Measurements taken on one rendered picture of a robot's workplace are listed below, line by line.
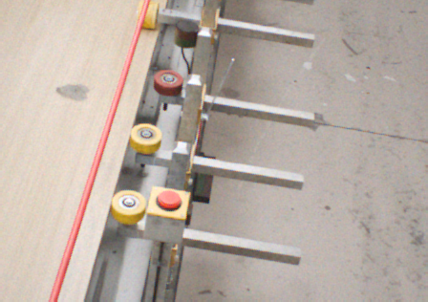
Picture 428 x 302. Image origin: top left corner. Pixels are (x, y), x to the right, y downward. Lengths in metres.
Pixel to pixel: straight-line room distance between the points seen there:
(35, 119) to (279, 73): 2.06
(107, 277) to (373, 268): 1.33
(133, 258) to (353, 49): 2.40
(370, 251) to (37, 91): 1.54
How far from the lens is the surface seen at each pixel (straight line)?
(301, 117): 2.35
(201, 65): 2.22
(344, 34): 4.44
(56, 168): 2.02
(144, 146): 2.10
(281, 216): 3.29
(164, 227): 1.50
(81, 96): 2.23
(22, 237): 1.87
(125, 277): 2.17
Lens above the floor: 2.27
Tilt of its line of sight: 40 degrees down
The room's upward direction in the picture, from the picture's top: 10 degrees clockwise
